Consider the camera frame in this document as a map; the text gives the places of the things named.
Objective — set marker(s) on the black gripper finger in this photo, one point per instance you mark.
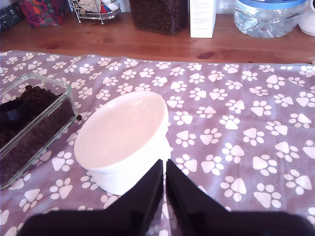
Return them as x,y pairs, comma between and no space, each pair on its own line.
145,196
187,196

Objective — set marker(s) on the black plastic measuring scoop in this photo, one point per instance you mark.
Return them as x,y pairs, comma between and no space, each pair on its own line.
12,111

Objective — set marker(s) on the white ceramic tilted food bowl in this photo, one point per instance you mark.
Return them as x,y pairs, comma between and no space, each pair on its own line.
123,137

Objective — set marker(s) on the brown cat kibble pile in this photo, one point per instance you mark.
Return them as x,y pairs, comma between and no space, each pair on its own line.
39,98
157,22

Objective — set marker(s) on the purple paw print cloth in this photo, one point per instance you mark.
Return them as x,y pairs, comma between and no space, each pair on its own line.
246,137

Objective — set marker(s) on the single stray kibble piece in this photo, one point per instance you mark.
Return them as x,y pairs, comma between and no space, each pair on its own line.
79,117

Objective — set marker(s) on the clear glass rectangular container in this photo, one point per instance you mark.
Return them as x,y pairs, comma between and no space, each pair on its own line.
44,137

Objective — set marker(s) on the small white carton box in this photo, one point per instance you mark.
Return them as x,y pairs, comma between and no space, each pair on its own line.
203,19

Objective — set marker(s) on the tall clear storage jar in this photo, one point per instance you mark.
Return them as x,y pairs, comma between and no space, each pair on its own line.
157,14

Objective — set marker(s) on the large clear water bottle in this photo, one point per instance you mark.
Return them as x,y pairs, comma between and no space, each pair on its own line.
265,19

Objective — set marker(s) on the colourful floral print box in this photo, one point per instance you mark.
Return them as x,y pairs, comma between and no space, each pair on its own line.
41,12

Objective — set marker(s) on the dark green printed box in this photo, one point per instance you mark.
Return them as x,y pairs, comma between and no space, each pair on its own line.
9,17

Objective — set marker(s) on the small white round camera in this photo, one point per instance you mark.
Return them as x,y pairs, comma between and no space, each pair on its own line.
308,22

